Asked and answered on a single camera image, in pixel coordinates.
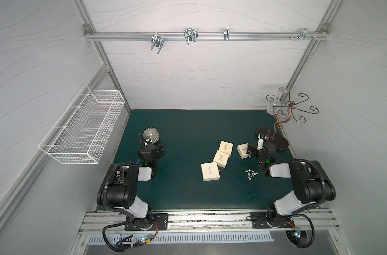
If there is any white wire basket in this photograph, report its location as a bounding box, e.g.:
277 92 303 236
38 85 125 165

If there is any cream jewelry box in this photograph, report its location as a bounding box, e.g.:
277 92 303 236
201 162 220 182
213 151 229 168
237 143 250 159
218 141 234 156

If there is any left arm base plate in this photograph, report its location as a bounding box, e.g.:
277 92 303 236
124 212 169 231

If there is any cream jewelry box top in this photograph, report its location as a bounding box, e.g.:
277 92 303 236
237 143 250 159

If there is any cream jewelry box front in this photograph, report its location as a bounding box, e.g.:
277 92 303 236
201 162 220 182

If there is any metal clamp bracket right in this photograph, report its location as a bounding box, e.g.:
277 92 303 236
289 28 318 41

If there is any metal jewelry tree stand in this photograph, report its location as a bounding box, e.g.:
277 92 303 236
256 87 319 150

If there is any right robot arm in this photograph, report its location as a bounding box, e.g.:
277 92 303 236
247 130 336 227

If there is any aluminium crossbar rail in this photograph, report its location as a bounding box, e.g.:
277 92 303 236
85 31 330 41

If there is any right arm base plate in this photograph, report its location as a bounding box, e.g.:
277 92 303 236
245 211 295 229

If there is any metal clamp bracket small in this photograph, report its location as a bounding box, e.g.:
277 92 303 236
224 28 230 41

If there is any metal clamp bracket middle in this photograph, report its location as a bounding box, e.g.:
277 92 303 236
183 28 198 45

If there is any pearl flower earrings pair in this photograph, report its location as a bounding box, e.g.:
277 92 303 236
244 170 258 180

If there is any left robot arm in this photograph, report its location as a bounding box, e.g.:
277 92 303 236
96 144 165 220

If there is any metal clamp bracket left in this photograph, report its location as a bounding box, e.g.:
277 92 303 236
151 35 164 54

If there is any grey ribbed ceramic mug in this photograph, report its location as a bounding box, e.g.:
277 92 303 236
142 127 160 143

